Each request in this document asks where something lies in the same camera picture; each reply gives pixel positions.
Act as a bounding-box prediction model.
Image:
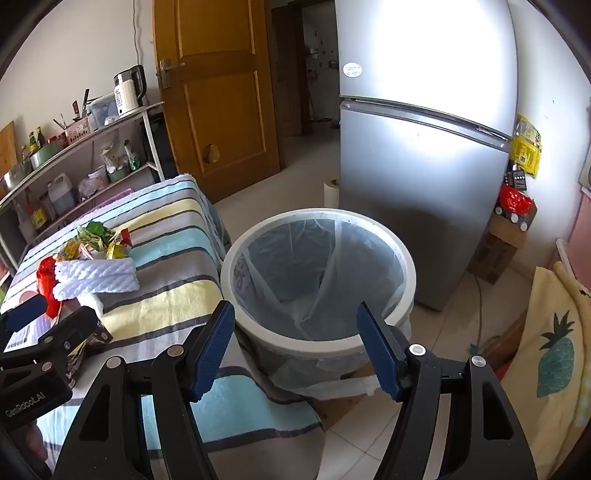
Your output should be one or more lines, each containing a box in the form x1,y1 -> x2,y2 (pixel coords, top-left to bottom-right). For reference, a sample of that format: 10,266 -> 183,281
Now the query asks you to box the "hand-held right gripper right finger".
356,301 -> 539,480

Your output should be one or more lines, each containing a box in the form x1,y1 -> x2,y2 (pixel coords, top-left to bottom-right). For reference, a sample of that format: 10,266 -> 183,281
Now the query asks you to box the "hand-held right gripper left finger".
53,300 -> 236,480

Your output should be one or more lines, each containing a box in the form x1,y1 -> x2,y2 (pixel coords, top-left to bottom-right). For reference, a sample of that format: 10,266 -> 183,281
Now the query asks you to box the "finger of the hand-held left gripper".
0,307 -> 100,370
4,295 -> 49,332

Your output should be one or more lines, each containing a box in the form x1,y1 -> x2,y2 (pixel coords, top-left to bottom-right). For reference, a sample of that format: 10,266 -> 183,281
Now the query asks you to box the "dark snack packet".
65,318 -> 114,379

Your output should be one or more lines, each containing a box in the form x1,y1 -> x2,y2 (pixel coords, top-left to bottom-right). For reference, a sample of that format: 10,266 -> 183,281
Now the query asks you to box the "small white foam piece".
79,293 -> 108,319

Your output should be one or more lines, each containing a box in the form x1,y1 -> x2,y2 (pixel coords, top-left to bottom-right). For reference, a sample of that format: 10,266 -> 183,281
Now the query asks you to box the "white foam net sleeve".
55,257 -> 140,292
52,281 -> 100,302

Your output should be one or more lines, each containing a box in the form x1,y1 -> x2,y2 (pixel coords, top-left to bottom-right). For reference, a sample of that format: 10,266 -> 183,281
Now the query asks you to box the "red plastic bag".
37,256 -> 63,319

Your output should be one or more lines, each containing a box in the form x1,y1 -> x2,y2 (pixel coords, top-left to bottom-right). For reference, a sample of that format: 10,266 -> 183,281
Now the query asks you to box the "white round trash bin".
221,208 -> 417,400

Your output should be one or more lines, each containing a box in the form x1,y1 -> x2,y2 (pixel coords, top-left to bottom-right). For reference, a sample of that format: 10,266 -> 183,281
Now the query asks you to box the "clear bin liner bag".
231,215 -> 407,402

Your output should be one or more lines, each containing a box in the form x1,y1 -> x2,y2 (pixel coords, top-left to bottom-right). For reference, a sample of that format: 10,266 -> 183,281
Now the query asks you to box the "person's left hand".
18,418 -> 49,462

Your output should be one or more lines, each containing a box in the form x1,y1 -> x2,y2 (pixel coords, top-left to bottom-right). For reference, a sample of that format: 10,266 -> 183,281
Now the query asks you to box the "white paper leaflet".
4,318 -> 47,352

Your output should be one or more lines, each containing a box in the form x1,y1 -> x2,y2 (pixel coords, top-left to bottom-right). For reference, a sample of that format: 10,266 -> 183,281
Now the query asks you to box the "flat cardboard sheet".
318,364 -> 384,425

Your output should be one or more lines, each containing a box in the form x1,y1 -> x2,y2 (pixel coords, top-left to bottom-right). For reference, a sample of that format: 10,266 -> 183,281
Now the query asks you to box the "orange yellow snack packet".
58,240 -> 93,261

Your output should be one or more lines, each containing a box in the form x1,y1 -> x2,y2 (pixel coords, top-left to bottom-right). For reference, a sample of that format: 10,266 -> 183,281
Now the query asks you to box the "sauce bottle yellow label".
25,189 -> 49,234

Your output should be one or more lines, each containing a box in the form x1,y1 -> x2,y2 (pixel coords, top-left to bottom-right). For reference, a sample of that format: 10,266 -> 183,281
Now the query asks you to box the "striped tablecloth table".
0,173 -> 324,480

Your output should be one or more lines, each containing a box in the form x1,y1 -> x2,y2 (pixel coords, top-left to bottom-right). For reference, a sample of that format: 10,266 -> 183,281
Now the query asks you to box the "clear plastic oil jug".
47,173 -> 77,215

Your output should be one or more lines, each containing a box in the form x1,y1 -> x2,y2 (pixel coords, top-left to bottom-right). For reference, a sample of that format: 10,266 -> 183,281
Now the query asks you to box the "brown wooden board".
480,314 -> 527,370

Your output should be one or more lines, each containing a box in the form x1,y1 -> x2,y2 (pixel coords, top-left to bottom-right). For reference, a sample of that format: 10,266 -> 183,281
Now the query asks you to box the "pink plastic tray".
76,187 -> 134,222

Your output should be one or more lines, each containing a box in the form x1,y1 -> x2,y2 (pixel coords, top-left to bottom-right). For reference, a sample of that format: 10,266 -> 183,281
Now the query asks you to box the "steel bowl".
2,161 -> 33,190

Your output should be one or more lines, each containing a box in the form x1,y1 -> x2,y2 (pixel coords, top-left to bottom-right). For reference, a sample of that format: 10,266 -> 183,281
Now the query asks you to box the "clear bag with jar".
78,166 -> 109,201

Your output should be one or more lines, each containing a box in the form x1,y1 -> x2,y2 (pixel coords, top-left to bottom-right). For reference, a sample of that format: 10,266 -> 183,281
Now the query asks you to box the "cardboard box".
468,198 -> 539,284

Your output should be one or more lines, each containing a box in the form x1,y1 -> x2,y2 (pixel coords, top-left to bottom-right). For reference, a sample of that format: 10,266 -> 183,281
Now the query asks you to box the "green pot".
30,138 -> 65,169

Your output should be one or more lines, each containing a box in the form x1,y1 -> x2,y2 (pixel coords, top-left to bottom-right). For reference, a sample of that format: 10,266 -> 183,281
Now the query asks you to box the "white paper roll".
323,178 -> 341,210

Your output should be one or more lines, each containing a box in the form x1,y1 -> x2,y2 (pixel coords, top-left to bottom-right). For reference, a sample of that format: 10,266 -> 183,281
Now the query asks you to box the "wooden cutting board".
0,121 -> 19,181

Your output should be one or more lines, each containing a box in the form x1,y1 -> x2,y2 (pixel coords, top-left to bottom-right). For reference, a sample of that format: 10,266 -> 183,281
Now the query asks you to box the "pineapple print cloth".
501,261 -> 591,480

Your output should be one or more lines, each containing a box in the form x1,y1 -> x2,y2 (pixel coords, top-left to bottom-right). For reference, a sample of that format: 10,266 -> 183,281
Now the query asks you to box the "silver refrigerator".
335,0 -> 520,312

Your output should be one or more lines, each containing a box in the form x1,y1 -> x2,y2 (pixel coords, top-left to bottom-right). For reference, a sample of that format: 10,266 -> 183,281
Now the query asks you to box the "crumpled white food bag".
99,141 -> 130,171

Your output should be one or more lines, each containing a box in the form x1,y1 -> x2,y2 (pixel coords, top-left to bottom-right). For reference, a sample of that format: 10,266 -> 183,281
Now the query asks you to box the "pink utensil basket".
65,117 -> 90,146

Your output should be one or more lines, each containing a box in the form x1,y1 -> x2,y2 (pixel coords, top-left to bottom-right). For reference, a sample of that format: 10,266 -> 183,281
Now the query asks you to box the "black appliance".
151,111 -> 178,181

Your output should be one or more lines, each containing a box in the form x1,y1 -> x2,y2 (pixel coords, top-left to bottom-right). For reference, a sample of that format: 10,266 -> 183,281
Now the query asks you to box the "white metal shelf rack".
0,102 -> 167,273

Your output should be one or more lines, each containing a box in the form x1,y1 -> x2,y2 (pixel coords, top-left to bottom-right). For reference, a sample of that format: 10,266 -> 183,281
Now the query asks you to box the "red bag on box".
499,185 -> 536,220

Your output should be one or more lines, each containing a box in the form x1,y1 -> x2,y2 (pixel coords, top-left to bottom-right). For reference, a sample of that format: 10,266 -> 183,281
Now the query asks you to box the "clear plastic storage box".
88,92 -> 121,130

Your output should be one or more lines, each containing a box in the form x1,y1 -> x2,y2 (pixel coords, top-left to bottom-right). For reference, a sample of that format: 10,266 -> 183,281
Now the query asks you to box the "pink board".
556,185 -> 591,296

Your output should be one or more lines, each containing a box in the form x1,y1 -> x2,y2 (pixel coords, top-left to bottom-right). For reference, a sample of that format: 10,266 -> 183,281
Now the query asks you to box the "brown wooden door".
152,0 -> 282,204

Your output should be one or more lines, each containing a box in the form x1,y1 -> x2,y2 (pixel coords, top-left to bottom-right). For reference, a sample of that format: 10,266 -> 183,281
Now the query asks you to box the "white electric kettle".
113,65 -> 147,118

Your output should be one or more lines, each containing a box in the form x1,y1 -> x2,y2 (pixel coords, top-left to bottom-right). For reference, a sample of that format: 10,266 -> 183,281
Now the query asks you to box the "yellow hanging packet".
510,113 -> 543,178

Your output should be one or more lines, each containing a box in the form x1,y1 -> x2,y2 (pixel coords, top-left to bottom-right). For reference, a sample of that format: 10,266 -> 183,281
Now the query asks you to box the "floor cable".
470,272 -> 486,352

